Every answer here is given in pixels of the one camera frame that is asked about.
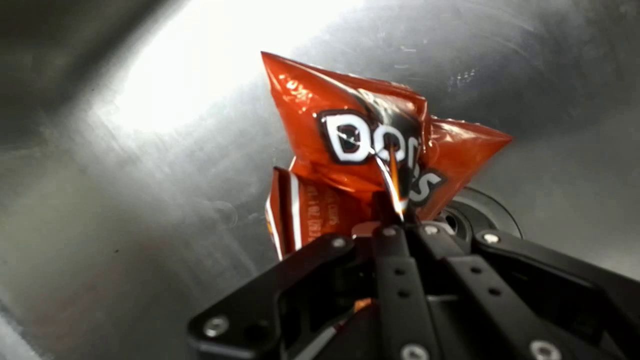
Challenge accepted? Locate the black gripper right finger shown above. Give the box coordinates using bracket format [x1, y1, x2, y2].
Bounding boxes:
[403, 220, 640, 360]

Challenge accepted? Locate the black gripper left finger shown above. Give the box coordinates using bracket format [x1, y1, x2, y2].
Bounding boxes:
[187, 221, 444, 360]

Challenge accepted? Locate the red Doritos chip bag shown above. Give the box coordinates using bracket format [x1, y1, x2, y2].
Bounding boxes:
[259, 50, 517, 263]

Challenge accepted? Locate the stainless steel double sink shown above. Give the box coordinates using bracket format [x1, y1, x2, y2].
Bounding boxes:
[0, 0, 640, 360]

